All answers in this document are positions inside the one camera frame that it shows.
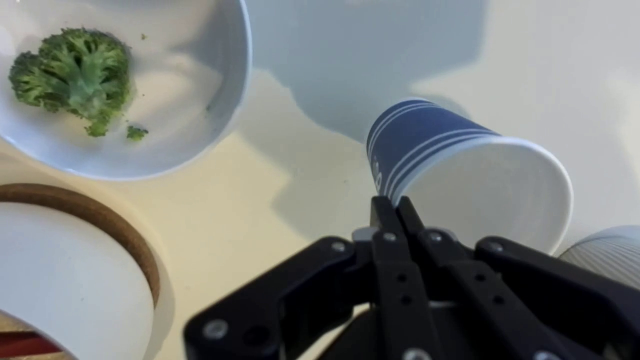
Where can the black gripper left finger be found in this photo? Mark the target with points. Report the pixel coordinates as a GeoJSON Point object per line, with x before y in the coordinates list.
{"type": "Point", "coordinates": [370, 293]}

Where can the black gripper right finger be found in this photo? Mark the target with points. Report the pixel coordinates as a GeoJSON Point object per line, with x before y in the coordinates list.
{"type": "Point", "coordinates": [528, 304]}

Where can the blue and white paper cup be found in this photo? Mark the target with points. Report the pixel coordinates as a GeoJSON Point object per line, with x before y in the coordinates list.
{"type": "Point", "coordinates": [468, 179]}

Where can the white ceramic bowl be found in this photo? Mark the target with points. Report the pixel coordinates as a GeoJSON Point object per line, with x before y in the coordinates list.
{"type": "Point", "coordinates": [191, 63]}

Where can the tall white ribbed vase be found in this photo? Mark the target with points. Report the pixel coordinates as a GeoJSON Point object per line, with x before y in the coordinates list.
{"type": "Point", "coordinates": [613, 253]}

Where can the green broccoli floret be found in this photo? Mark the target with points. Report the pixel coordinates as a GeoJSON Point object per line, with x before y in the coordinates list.
{"type": "Point", "coordinates": [77, 70]}

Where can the white saucepan with handle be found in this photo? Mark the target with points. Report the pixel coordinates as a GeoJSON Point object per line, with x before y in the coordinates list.
{"type": "Point", "coordinates": [74, 272]}

